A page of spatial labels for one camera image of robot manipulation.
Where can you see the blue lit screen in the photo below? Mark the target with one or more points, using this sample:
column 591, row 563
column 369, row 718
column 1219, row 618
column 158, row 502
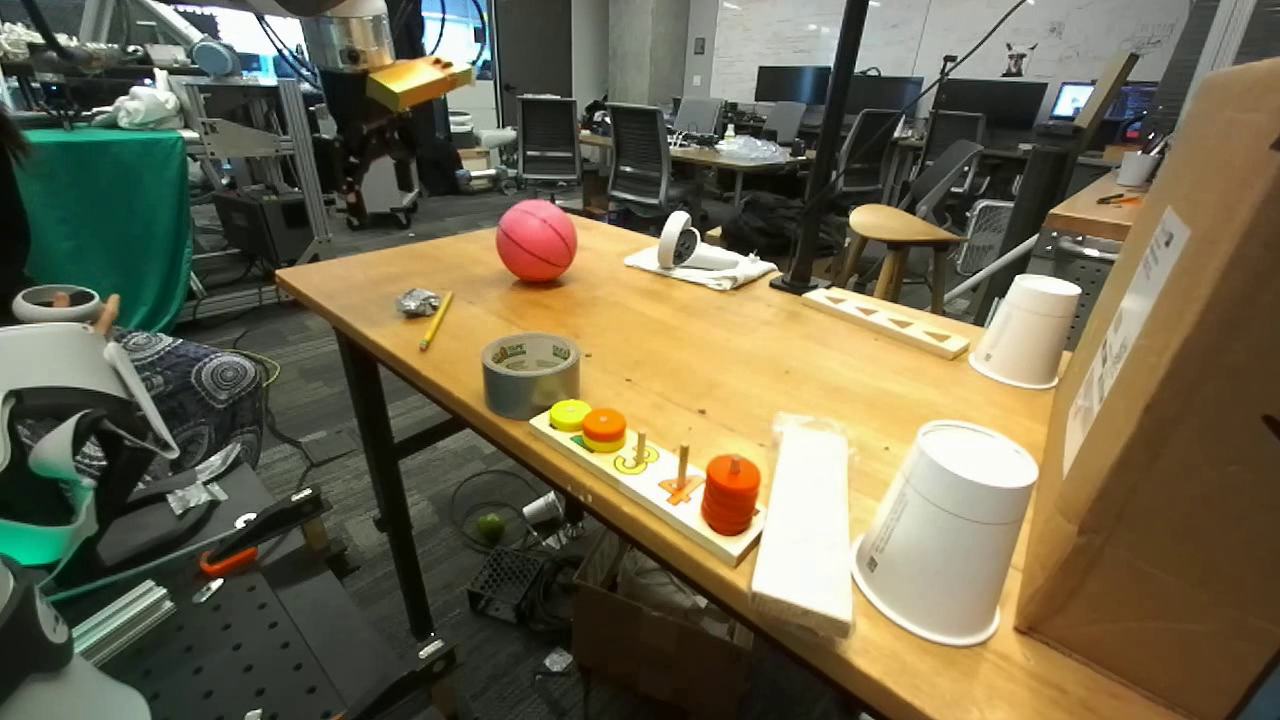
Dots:
column 1070, row 100

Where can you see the white peg stacking board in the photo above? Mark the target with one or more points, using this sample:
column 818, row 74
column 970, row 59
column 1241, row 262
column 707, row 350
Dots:
column 667, row 518

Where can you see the white rolling cabinet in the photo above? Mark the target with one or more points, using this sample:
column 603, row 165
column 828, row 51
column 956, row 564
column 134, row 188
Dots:
column 399, row 186

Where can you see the red-orange stacking cylinder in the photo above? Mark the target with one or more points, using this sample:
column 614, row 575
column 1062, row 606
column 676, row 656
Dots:
column 731, row 496

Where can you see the small white paper cup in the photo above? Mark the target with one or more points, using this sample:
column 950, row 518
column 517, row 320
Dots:
column 1027, row 333

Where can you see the large cardboard box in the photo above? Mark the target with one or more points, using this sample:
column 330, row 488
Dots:
column 1172, row 465

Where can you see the pink basketball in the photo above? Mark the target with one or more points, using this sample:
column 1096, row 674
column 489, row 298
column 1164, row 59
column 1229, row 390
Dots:
column 538, row 243

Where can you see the wooden side counter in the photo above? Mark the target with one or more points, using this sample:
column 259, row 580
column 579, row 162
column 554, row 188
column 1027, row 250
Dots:
column 1094, row 208

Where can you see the black vertical pole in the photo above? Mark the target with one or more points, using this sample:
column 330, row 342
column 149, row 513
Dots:
column 824, row 135

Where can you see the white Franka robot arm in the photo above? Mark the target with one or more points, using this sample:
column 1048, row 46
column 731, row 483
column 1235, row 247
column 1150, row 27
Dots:
column 64, row 360

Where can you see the grey mesh chair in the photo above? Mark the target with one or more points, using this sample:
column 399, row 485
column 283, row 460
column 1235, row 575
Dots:
column 987, row 230

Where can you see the white plastic bags pile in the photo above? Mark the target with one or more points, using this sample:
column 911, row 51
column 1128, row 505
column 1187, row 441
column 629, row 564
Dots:
column 147, row 105

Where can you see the black mesh office chair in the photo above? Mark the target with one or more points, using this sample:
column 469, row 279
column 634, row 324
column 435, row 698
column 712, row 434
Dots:
column 638, row 154
column 870, row 146
column 545, row 135

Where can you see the black table frame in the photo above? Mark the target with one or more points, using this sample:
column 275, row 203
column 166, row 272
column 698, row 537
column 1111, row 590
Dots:
column 385, row 493

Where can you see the clear plastic bag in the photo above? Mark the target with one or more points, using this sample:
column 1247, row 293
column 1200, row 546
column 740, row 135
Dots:
column 752, row 146

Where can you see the round wooden stool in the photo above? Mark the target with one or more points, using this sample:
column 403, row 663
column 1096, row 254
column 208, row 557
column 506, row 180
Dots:
column 898, row 227

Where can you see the brown cardboard box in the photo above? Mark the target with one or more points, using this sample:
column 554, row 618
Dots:
column 653, row 654

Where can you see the grey patterned cushion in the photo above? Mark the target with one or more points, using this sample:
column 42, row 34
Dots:
column 204, row 393

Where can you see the yellow pencil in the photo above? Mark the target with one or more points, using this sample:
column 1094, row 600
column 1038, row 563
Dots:
column 438, row 320

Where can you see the black computer monitor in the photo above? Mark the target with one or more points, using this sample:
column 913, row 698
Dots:
column 793, row 80
column 882, row 91
column 991, row 100

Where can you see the white tape roll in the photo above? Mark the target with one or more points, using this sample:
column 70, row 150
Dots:
column 667, row 243

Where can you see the crumpled foil ball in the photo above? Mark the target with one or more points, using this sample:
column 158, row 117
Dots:
column 418, row 302

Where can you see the wooden office desk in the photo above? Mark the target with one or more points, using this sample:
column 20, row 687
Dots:
column 694, row 159

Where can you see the large white paper cup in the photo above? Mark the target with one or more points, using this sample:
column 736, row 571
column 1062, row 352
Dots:
column 950, row 533

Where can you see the green cloth cover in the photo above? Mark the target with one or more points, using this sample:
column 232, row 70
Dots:
column 123, row 214

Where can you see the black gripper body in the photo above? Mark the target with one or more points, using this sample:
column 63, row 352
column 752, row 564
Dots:
column 361, row 109

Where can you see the grey duct tape roll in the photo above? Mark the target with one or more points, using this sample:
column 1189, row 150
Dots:
column 530, row 393

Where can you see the grey metal shelf rack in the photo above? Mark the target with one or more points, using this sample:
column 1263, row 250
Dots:
column 252, row 140

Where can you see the small green ball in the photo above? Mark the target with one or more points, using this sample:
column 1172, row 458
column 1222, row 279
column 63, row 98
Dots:
column 489, row 531

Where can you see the small black tripod stand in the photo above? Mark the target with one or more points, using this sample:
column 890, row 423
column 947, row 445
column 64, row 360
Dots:
column 1019, row 59

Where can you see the aluminium extrusion bar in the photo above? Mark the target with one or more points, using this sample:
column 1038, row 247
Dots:
column 123, row 621

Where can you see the person's black shirt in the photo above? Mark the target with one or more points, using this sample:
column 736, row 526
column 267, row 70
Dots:
column 8, row 214

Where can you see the white shape puzzle board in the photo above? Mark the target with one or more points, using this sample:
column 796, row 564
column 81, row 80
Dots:
column 882, row 320

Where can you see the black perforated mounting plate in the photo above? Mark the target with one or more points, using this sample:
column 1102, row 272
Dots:
column 267, row 643

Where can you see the white cup on counter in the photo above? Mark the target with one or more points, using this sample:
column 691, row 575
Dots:
column 1135, row 165

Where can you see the person's hand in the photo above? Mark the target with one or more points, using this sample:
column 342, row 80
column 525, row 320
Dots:
column 105, row 318

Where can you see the olive wrist camera box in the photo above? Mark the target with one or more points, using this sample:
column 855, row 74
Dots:
column 413, row 80

